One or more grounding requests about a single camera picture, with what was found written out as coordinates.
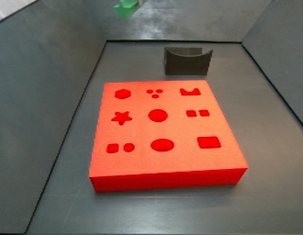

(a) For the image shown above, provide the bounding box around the red foam shape board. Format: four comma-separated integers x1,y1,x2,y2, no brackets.
90,80,250,192

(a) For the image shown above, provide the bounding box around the green star-profile bar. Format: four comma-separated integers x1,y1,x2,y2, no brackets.
114,0,148,18

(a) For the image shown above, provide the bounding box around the black curved fixture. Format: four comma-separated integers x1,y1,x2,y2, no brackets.
164,47,214,75

